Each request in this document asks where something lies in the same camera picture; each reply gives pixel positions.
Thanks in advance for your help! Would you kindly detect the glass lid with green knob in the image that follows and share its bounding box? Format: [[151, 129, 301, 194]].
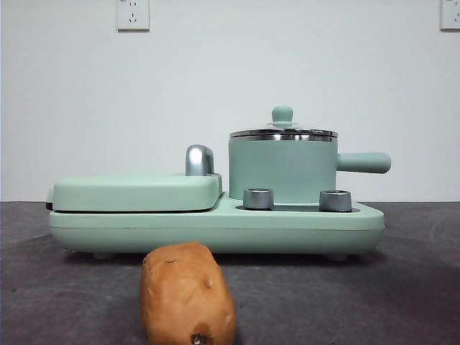
[[229, 105, 339, 139]]

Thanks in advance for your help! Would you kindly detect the brown potato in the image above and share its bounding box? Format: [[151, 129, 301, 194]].
[[139, 241, 237, 345]]

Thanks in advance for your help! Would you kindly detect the silver control dial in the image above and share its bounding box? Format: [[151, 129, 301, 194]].
[[242, 188, 275, 211], [318, 189, 353, 212]]

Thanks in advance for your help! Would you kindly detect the mint green breakfast machine base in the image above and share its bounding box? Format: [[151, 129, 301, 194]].
[[49, 192, 385, 260]]

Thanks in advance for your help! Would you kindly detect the mint green grill cover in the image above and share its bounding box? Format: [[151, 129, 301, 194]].
[[46, 171, 224, 213]]

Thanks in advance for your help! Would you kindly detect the silver grill cover handle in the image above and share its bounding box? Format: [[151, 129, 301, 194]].
[[184, 144, 216, 178]]

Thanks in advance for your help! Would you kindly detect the mint green pot with handle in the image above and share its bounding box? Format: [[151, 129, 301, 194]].
[[228, 135, 392, 204]]

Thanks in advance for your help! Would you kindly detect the white wall socket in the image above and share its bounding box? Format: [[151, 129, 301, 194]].
[[439, 0, 460, 32], [116, 0, 151, 33]]

